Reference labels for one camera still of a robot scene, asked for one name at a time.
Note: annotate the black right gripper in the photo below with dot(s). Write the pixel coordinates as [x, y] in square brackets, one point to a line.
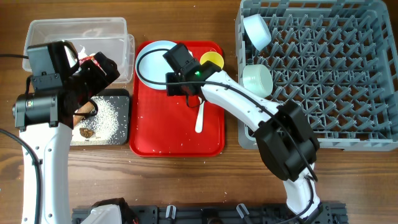
[174, 92]

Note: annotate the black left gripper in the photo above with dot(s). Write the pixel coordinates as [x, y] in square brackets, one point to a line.
[101, 78]

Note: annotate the yellow plastic cup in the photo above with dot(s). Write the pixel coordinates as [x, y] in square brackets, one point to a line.
[213, 57]

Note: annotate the light blue plate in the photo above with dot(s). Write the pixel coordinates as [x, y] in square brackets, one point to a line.
[153, 66]

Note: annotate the dark brown food lump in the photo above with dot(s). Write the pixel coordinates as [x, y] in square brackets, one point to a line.
[86, 133]

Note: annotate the white rice pile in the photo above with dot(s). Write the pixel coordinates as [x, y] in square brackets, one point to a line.
[107, 121]

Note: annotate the white plastic spoon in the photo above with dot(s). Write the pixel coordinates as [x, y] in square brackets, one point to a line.
[200, 116]

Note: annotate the light green bowl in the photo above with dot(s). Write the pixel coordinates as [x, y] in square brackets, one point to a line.
[258, 79]

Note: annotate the light blue bowl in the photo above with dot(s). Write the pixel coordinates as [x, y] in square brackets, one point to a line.
[257, 31]

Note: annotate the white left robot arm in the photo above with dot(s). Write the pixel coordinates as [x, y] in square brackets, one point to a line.
[44, 118]

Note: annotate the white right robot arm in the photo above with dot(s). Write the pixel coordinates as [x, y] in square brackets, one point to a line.
[284, 137]

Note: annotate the black waste tray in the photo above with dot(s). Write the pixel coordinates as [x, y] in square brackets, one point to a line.
[119, 118]

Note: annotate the clear plastic waste bin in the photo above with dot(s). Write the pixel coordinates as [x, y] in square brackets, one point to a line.
[89, 35]

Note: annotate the grey dishwasher rack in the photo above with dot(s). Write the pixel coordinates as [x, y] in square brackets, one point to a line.
[337, 60]

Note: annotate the red and white wrapper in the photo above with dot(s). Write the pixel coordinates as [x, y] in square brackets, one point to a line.
[83, 57]

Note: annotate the red serving tray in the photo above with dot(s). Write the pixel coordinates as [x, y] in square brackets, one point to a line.
[164, 126]

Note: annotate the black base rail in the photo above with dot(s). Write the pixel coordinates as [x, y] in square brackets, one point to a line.
[332, 213]

